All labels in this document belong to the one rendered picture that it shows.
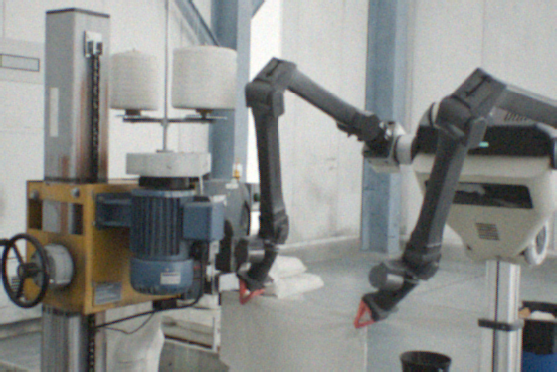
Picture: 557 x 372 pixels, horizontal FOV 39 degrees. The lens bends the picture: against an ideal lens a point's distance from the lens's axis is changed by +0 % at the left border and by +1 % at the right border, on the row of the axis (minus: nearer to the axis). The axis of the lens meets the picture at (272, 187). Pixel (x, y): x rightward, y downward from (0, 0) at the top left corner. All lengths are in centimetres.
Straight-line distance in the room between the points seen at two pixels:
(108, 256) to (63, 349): 25
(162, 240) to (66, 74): 47
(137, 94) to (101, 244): 43
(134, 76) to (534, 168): 107
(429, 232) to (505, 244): 54
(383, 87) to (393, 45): 57
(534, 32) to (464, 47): 92
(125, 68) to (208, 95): 30
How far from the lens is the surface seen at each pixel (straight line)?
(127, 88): 211
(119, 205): 191
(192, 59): 193
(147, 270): 183
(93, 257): 193
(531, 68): 1026
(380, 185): 1078
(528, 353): 404
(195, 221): 181
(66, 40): 196
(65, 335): 200
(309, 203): 973
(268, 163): 197
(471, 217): 226
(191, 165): 181
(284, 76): 191
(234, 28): 819
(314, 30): 981
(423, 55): 1086
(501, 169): 213
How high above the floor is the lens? 144
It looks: 3 degrees down
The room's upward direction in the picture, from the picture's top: 2 degrees clockwise
